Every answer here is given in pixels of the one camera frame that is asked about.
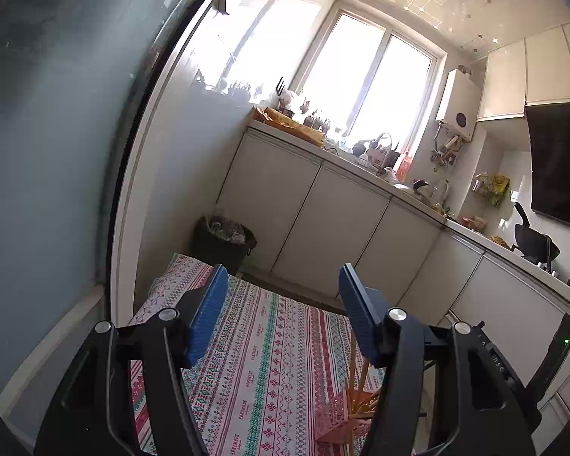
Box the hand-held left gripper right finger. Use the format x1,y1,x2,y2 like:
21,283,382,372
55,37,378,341
338,263,537,456

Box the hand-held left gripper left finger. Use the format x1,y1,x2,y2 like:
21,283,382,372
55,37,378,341
34,263,230,456

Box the bunch of wooden chopsticks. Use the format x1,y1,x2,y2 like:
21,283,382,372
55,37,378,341
343,328,385,456

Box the pink plastic utensil holder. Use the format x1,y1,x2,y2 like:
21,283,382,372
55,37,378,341
315,384,380,445

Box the dark trash bin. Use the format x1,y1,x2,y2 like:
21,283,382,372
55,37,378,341
193,216,258,276

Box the patterned striped tablecloth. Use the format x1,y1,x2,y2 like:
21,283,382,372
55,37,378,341
129,253,390,456

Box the row of white cabinet doors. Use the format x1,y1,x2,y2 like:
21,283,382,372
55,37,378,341
216,121,570,442

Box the black wok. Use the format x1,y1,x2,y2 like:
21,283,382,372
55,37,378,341
512,202,561,264

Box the clear kettle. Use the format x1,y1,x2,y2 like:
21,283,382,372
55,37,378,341
430,179,451,205

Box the yellow snack packet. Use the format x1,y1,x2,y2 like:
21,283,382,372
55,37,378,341
489,173,510,207

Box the black range hood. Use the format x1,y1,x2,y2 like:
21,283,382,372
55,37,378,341
525,100,570,230

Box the white gas water heater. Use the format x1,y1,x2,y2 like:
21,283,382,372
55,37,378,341
434,67,480,142

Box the frosted glass sliding door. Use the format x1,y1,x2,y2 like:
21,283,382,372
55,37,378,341
0,0,248,456

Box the kitchen window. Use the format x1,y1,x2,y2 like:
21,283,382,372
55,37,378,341
290,5,445,162

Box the small handled basket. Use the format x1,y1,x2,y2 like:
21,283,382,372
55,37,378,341
367,132,400,169

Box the white upper wall cabinets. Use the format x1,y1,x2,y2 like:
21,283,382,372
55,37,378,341
476,21,570,122

